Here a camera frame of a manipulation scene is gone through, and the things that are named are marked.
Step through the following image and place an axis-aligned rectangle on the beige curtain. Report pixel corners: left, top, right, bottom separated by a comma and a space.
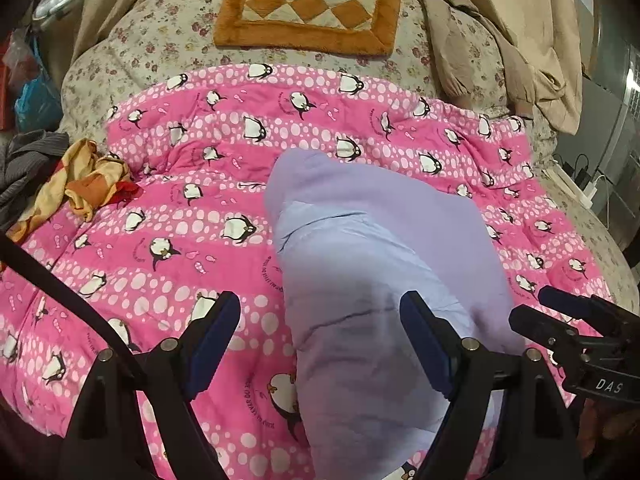
72, 0, 186, 66

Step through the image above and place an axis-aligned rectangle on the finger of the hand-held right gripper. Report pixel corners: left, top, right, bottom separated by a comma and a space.
509, 307, 581, 356
539, 286, 601, 322

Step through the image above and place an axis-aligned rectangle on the beige jacket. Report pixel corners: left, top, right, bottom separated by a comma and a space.
370, 0, 586, 136

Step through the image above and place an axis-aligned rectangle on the yellow orange crumpled cloth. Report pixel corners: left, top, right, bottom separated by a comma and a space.
7, 139, 141, 243

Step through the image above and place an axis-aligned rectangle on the blue plastic bag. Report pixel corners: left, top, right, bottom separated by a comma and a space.
14, 35, 63, 133

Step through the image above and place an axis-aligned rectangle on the white power strip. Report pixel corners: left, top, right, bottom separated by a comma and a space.
542, 160, 601, 207

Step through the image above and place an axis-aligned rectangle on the grey striped cloth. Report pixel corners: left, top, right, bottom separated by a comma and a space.
0, 130, 71, 231

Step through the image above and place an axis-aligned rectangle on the floral bed quilt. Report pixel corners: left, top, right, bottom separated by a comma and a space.
60, 0, 636, 281

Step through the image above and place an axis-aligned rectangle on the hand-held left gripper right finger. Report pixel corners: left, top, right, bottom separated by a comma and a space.
400, 291, 583, 480

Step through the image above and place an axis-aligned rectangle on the orange checkered plush mat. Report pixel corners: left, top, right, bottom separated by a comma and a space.
213, 0, 402, 57

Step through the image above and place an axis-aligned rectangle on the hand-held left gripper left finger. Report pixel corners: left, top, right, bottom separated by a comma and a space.
57, 291, 242, 480

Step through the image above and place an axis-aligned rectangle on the pink penguin print blanket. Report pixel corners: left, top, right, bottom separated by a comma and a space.
0, 62, 616, 480

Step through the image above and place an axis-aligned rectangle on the lavender fleece garment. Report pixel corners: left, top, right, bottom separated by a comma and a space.
264, 147, 526, 480

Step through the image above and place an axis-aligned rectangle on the person's right hand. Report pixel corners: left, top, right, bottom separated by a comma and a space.
580, 402, 623, 466

